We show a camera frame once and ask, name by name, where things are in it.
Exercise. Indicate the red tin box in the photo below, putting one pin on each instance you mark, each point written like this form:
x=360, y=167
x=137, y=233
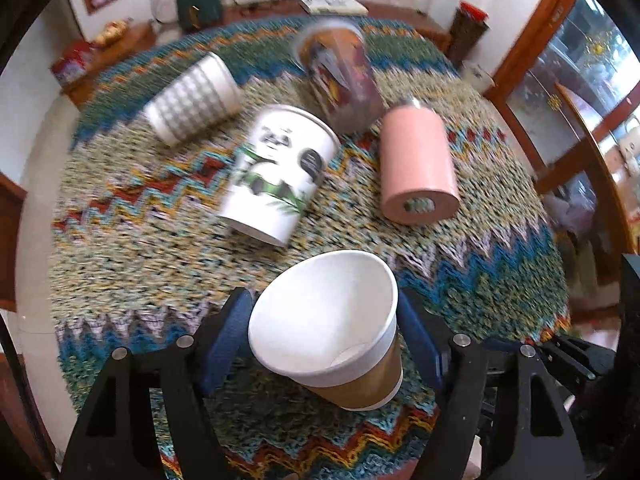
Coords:
x=72, y=65

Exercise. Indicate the paper cup with brown sleeve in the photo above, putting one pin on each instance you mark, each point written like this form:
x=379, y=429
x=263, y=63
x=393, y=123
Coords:
x=320, y=310

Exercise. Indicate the wooden sideboard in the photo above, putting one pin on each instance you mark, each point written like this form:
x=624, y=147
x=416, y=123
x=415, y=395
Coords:
x=135, y=40

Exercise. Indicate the white mug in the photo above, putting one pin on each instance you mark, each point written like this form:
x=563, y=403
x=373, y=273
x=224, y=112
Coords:
x=476, y=76

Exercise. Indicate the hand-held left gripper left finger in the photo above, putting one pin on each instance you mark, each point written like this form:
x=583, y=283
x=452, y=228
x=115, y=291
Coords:
x=226, y=345

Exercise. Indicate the white book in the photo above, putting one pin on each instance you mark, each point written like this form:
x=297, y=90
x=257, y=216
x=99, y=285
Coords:
x=332, y=5

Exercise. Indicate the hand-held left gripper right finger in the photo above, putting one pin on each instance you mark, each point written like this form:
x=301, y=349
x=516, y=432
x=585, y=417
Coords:
x=419, y=342

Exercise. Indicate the white textured cup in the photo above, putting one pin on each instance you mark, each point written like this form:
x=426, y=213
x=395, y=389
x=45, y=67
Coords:
x=195, y=95

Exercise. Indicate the pink tumbler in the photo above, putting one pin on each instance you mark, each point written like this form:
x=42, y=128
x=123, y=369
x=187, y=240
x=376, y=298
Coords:
x=415, y=155

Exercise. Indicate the dark jar with red lid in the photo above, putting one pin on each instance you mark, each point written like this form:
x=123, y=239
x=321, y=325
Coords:
x=467, y=32

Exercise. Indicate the dark green appliance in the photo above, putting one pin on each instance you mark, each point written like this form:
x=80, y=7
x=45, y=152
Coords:
x=199, y=2

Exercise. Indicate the colourful printed cup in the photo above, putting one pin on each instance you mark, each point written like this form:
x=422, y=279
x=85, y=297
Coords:
x=340, y=80

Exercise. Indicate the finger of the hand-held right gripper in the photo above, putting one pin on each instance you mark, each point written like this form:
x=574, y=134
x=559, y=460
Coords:
x=575, y=362

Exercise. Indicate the wooden glass door cabinet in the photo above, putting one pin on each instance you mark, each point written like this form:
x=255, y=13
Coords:
x=530, y=60

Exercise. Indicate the wooden chair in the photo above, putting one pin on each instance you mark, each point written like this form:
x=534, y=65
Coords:
x=592, y=150

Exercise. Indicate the white panda print cup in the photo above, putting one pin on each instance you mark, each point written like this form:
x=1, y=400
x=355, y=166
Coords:
x=280, y=160

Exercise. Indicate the snack packets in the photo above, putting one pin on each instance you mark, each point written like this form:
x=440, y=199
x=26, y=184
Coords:
x=112, y=32

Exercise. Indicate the zigzag woven tablecloth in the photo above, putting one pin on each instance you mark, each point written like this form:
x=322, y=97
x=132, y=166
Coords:
x=150, y=240

